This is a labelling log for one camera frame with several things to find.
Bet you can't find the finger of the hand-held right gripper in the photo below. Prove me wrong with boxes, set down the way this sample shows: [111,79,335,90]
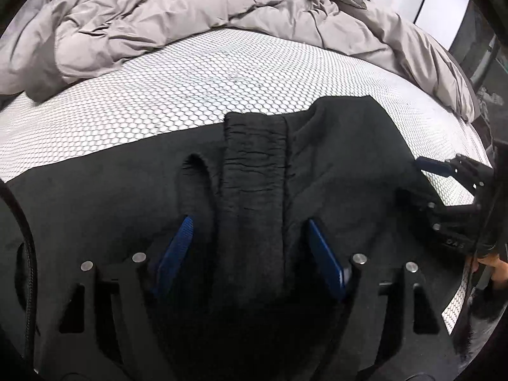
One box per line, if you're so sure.
[397,188,484,243]
[417,153,495,208]

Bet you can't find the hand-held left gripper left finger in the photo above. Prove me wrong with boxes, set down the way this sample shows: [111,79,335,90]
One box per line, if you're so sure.
[36,215,196,381]

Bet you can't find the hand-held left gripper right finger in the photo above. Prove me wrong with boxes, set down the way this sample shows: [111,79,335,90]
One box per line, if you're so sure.
[305,217,462,381]

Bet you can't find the black pants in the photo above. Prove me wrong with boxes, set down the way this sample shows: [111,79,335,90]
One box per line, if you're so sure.
[0,95,477,381]

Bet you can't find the person's right hand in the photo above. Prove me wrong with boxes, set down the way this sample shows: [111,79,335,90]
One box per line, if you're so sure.
[470,252,508,286]

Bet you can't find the dark furniture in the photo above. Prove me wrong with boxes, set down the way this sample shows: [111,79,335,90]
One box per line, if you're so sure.
[448,2,508,145]

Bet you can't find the white mesh mattress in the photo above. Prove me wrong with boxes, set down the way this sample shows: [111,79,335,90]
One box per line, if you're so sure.
[0,28,497,334]

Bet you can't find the grey duvet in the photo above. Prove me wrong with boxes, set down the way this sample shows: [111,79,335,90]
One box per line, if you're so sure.
[0,0,477,124]

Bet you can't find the black cable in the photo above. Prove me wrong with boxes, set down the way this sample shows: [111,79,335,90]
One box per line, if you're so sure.
[0,183,39,370]

